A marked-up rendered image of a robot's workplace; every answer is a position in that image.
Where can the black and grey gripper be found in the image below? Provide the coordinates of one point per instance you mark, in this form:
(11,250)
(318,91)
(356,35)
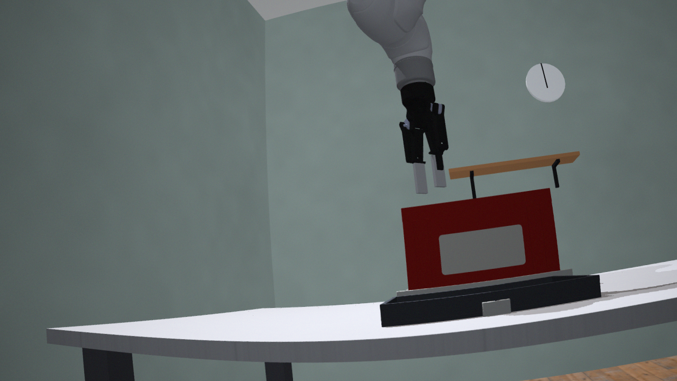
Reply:
(424,114)

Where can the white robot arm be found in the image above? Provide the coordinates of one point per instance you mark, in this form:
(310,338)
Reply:
(399,27)

